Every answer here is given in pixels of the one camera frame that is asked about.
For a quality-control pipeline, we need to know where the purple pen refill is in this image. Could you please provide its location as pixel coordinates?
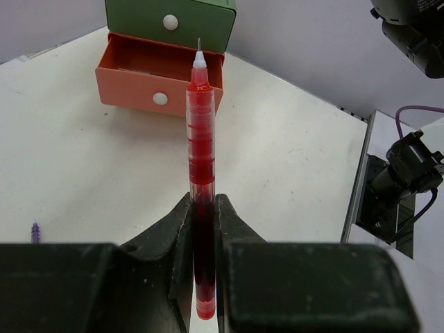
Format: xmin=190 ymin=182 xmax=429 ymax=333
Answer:
xmin=31 ymin=220 xmax=41 ymax=244

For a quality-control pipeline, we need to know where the red pen refill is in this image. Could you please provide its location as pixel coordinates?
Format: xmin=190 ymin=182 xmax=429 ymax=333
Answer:
xmin=186 ymin=41 xmax=216 ymax=320

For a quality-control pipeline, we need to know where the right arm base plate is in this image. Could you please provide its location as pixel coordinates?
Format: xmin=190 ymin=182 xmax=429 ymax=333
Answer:
xmin=356 ymin=155 xmax=416 ymax=245

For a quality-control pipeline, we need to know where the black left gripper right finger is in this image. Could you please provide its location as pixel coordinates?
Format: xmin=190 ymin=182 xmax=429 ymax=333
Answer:
xmin=215 ymin=194 xmax=421 ymax=332

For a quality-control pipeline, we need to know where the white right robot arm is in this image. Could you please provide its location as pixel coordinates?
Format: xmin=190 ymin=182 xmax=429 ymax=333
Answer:
xmin=370 ymin=1 xmax=443 ymax=194

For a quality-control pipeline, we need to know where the green drawer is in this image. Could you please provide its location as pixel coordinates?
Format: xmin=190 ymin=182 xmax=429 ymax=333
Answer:
xmin=105 ymin=0 xmax=237 ymax=53

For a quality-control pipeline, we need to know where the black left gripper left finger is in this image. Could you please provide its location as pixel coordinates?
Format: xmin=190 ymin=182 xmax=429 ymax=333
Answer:
xmin=1 ymin=195 xmax=193 ymax=332

